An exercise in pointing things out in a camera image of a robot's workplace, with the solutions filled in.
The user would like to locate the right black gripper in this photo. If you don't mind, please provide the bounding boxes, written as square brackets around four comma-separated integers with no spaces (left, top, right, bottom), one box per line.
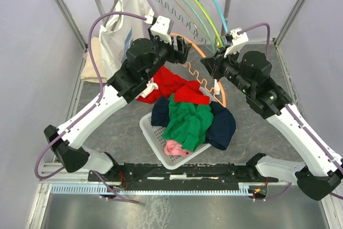
[202,45,253,95]

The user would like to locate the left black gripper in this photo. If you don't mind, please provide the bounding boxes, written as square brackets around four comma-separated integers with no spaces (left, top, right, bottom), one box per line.
[144,26,192,82]

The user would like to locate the orange hanger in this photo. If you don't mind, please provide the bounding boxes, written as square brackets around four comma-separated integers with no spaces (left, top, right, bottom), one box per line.
[169,32,227,107]

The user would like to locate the red t shirt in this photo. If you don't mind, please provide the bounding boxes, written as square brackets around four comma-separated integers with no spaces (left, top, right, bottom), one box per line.
[137,66,210,105]

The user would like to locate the mint green hanger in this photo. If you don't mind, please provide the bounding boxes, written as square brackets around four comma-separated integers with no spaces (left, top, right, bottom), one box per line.
[150,0,218,53]

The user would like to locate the yellow green hanger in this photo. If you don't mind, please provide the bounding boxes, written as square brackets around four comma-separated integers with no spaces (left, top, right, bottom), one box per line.
[165,0,225,50]

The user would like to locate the green t shirt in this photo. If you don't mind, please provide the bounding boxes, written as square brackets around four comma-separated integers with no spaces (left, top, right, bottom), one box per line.
[162,93,214,152]

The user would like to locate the navy blue t shirt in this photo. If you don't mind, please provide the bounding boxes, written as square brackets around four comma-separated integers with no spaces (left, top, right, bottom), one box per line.
[151,97,236,150]

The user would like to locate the teal blue hanger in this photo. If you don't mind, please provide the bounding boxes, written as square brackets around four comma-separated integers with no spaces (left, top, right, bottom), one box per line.
[189,0,230,35]

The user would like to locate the pink t shirt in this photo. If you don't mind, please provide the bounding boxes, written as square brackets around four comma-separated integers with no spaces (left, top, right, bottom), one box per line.
[164,140,192,157]

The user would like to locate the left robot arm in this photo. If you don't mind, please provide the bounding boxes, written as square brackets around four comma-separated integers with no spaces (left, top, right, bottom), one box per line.
[44,36,191,181]

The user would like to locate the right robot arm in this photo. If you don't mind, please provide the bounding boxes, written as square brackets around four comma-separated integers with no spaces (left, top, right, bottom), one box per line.
[201,51,342,201]

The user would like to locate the white t shirt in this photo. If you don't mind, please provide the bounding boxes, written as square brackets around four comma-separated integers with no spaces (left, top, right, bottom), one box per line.
[98,0,159,98]

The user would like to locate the grey hanger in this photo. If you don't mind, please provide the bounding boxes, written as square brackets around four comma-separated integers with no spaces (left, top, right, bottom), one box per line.
[109,0,119,31]

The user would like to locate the white plastic basket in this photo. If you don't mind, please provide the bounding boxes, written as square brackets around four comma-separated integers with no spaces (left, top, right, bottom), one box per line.
[139,81,222,170]

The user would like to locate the folded beige cloth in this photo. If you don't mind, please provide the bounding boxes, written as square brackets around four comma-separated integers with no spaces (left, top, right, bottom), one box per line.
[80,37,107,83]

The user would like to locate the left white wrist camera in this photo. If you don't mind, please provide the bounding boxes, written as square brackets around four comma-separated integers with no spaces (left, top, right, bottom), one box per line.
[145,15,174,45]

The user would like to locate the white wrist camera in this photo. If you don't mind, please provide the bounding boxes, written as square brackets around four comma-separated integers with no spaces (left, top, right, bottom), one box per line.
[145,15,174,45]
[224,28,249,58]

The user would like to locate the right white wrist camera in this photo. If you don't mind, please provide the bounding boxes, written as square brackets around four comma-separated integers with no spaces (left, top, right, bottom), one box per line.
[224,28,249,58]

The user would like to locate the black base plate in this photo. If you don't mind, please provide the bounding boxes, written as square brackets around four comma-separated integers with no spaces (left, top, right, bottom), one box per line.
[103,163,279,190]

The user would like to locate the light blue cable duct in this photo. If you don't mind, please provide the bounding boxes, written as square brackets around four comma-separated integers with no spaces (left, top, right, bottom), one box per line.
[50,183,264,196]

